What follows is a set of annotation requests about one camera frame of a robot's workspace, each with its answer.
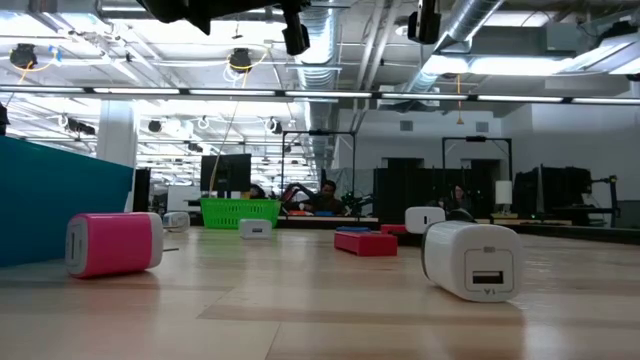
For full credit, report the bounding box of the teal plastic bin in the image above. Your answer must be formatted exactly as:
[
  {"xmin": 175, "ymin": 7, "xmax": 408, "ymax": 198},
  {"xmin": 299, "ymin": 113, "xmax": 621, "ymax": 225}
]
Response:
[{"xmin": 0, "ymin": 135, "xmax": 135, "ymax": 269}]

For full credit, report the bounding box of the square white charger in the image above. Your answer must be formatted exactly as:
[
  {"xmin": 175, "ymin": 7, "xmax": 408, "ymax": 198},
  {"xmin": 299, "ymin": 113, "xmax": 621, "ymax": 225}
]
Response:
[{"xmin": 404, "ymin": 206, "xmax": 447, "ymax": 235}]

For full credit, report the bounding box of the silver spiral air duct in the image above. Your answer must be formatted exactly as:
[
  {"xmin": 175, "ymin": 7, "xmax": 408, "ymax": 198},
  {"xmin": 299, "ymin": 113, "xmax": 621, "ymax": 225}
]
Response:
[
  {"xmin": 404, "ymin": 0, "xmax": 506, "ymax": 94},
  {"xmin": 287, "ymin": 0, "xmax": 346, "ymax": 171}
]

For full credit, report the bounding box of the large white USB charger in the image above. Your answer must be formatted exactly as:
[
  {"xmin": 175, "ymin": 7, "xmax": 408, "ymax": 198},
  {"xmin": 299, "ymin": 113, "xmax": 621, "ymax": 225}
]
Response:
[{"xmin": 420, "ymin": 220, "xmax": 525, "ymax": 303}]

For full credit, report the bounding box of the small pale blue charger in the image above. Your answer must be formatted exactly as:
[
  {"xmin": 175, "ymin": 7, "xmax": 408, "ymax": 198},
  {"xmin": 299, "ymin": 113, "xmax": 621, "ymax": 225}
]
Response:
[{"xmin": 162, "ymin": 211, "xmax": 191, "ymax": 233}]

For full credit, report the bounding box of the pink and white USB charger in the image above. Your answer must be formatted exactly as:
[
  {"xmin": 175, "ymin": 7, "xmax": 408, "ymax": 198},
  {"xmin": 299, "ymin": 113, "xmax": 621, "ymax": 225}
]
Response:
[{"xmin": 64, "ymin": 211, "xmax": 180, "ymax": 280}]

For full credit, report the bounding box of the black computer monitor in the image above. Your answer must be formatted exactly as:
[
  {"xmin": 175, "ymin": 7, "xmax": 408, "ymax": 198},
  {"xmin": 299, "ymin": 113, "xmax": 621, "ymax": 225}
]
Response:
[{"xmin": 200, "ymin": 153, "xmax": 253, "ymax": 193}]

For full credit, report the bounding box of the black equipment block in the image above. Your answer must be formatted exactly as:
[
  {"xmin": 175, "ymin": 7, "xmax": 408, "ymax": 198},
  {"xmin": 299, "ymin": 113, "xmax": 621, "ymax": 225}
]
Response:
[{"xmin": 513, "ymin": 165, "xmax": 594, "ymax": 219}]

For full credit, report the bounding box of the black partition screen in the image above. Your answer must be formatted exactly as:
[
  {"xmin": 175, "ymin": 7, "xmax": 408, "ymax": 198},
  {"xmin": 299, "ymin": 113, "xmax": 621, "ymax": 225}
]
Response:
[{"xmin": 373, "ymin": 167, "xmax": 444, "ymax": 224}]

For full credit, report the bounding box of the long ceiling light strip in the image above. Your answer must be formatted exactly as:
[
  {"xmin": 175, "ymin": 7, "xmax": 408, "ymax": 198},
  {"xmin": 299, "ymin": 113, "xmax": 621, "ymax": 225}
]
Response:
[{"xmin": 0, "ymin": 84, "xmax": 640, "ymax": 106}]

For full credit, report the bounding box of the green plastic basket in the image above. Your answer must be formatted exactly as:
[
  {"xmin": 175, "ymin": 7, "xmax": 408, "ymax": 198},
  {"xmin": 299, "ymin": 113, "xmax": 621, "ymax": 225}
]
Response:
[{"xmin": 199, "ymin": 197, "xmax": 282, "ymax": 230}]

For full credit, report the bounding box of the dark grey dome object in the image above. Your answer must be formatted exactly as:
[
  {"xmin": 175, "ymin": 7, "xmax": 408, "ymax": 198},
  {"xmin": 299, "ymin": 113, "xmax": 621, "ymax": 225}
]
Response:
[{"xmin": 447, "ymin": 208, "xmax": 476, "ymax": 224}]

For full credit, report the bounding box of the white cylinder lamp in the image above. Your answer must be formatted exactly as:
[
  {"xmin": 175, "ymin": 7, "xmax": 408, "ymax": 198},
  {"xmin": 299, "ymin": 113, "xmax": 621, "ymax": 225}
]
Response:
[{"xmin": 494, "ymin": 180, "xmax": 514, "ymax": 206}]

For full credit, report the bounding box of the small white USB charger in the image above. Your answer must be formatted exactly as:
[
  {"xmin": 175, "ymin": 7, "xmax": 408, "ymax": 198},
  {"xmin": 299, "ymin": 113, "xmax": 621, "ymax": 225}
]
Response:
[{"xmin": 238, "ymin": 218, "xmax": 274, "ymax": 240}]

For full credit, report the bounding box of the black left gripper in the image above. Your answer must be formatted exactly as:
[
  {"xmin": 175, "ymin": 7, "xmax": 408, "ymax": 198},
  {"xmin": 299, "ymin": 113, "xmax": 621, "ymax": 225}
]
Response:
[{"xmin": 135, "ymin": 0, "xmax": 311, "ymax": 56}]

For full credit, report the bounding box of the black ceiling cord reel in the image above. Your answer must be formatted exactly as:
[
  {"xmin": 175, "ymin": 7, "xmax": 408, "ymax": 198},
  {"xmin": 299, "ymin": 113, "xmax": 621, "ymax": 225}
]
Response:
[
  {"xmin": 228, "ymin": 47, "xmax": 254, "ymax": 75},
  {"xmin": 8, "ymin": 43, "xmax": 39, "ymax": 70}
]

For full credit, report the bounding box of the black metal frame stand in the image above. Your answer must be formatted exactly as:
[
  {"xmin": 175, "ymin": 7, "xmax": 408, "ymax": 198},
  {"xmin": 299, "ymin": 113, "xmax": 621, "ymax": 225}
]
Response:
[
  {"xmin": 441, "ymin": 135, "xmax": 514, "ymax": 201},
  {"xmin": 280, "ymin": 130, "xmax": 357, "ymax": 211}
]

